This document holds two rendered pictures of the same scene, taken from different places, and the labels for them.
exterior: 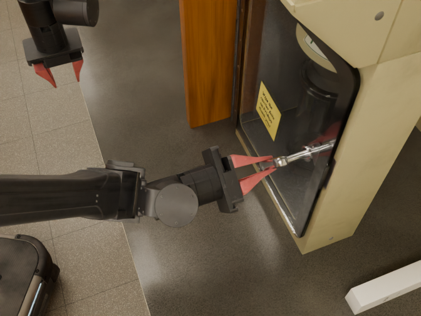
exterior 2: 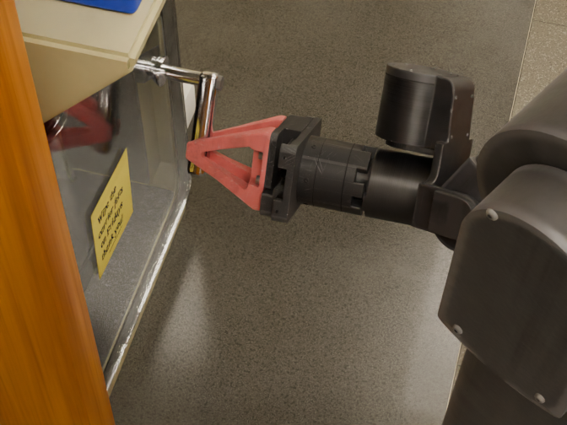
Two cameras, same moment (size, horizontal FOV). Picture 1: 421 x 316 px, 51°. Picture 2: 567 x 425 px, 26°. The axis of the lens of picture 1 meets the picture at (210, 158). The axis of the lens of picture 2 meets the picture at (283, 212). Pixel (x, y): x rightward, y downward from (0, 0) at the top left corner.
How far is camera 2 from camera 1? 0.99 m
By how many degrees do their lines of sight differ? 69
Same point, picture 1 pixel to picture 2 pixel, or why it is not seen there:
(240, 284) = (313, 228)
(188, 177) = (355, 158)
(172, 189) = (419, 72)
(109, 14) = not seen: outside the picture
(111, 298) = not seen: outside the picture
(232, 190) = (299, 121)
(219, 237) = (287, 309)
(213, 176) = (315, 142)
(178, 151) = not seen: outside the picture
